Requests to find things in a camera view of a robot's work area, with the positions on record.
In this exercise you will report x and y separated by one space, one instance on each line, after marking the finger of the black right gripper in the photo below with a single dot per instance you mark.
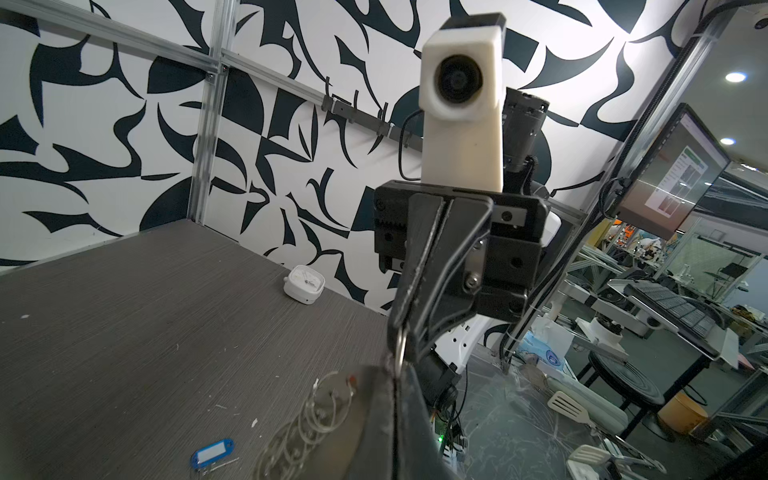
455 269
412 300

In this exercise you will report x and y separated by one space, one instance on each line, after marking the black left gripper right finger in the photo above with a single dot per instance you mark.
417 454

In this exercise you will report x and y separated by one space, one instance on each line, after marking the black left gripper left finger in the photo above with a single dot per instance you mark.
375 454

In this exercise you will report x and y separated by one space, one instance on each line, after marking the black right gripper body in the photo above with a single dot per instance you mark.
512 248

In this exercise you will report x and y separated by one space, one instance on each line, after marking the blue key tag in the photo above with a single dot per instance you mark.
212 453

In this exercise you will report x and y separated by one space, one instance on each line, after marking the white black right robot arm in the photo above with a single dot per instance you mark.
522 118

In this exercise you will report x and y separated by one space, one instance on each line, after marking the white square clock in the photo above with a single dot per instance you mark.
304 284

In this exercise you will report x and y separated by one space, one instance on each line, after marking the white spatula on floor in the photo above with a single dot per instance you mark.
564 405

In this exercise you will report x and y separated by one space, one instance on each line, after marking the black wall hook rail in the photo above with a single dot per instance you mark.
377 124

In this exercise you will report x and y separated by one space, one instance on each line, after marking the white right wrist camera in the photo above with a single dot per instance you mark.
461 94

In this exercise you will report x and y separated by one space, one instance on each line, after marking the wall mounted computer monitor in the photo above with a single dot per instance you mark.
676 172

